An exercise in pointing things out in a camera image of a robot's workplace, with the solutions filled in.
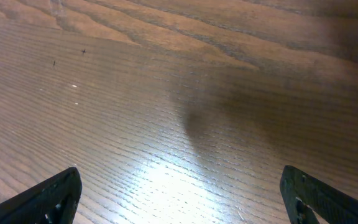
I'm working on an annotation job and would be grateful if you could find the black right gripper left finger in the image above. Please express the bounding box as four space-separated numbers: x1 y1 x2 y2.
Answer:
0 167 82 224

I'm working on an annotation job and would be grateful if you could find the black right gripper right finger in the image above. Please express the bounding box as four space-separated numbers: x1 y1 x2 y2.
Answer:
280 166 358 224

